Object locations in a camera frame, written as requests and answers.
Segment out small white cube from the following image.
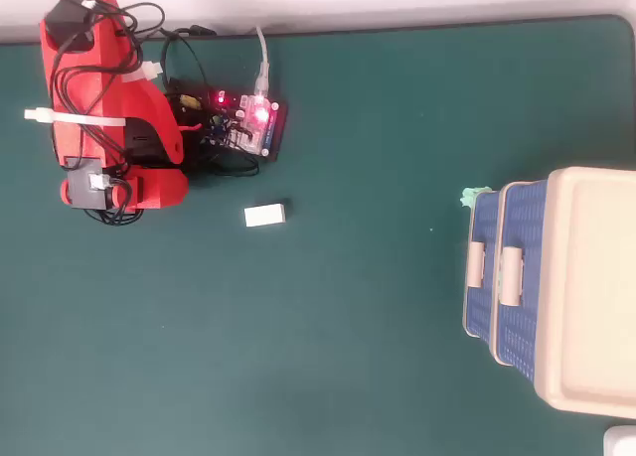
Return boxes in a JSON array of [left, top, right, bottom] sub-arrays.
[[242, 203, 288, 228]]

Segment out long black servo cable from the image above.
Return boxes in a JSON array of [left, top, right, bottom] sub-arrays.
[[116, 0, 166, 48]]

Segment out blue woven-pattern drawer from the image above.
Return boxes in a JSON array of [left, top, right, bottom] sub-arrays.
[[464, 190, 502, 347], [491, 180, 551, 373]]

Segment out white USB cable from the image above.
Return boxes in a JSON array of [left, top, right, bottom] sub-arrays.
[[253, 24, 274, 102]]

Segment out black power cable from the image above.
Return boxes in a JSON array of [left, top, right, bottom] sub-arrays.
[[159, 24, 218, 97]]

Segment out beige drawer handle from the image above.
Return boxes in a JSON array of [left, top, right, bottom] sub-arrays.
[[466, 240, 486, 289], [498, 245, 525, 307]]

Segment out long white zip tie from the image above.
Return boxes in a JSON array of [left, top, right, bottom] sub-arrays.
[[23, 106, 126, 128]]

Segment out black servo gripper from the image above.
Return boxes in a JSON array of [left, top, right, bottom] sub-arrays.
[[59, 155, 190, 215]]

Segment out black gripper servo wire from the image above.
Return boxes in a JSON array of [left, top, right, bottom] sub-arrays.
[[84, 175, 146, 228]]

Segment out white box corner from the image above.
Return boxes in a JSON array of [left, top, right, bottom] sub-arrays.
[[603, 424, 636, 456]]

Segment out servo controller circuit board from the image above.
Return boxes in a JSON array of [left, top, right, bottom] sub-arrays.
[[166, 77, 289, 164]]

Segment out beige plastic drawer cabinet frame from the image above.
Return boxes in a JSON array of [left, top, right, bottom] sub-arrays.
[[461, 166, 636, 420]]

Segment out dark green table mat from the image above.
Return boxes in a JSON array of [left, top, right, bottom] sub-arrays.
[[0, 13, 636, 456]]

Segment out green putty blob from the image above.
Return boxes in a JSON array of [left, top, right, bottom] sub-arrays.
[[460, 185, 493, 210]]

